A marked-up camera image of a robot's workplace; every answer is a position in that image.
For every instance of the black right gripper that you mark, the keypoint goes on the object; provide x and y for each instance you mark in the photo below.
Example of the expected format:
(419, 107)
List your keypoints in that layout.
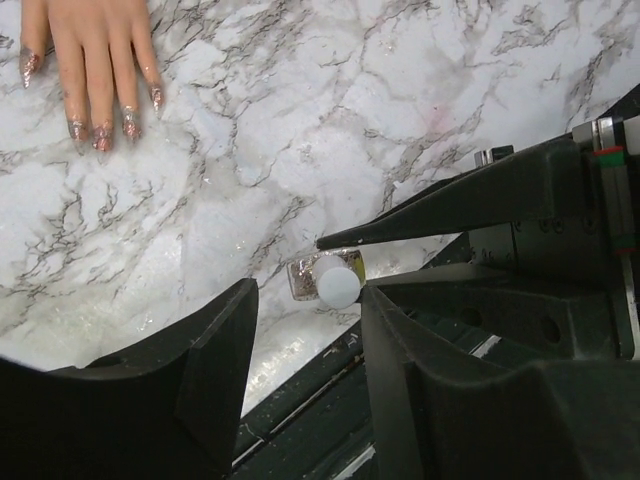
(531, 188)

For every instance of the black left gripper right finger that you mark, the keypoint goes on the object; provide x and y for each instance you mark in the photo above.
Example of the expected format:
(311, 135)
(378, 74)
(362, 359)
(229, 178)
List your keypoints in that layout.
(440, 413)

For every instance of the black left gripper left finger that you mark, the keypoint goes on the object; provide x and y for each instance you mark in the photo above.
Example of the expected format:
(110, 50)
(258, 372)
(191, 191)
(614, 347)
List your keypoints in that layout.
(167, 407)

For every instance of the glitter nail polish bottle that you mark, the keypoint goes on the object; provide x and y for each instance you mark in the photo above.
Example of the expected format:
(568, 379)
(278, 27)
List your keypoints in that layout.
(300, 278)

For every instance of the white nail polish cap brush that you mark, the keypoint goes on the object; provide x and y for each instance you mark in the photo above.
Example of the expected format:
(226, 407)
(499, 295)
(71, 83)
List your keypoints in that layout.
(337, 284)

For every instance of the mannequin practice hand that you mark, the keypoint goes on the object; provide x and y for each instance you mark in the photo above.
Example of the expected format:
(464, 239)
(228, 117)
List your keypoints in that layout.
(102, 48)

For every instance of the black mounting rail base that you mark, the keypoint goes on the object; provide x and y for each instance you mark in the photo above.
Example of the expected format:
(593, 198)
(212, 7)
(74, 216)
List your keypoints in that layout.
(318, 425)

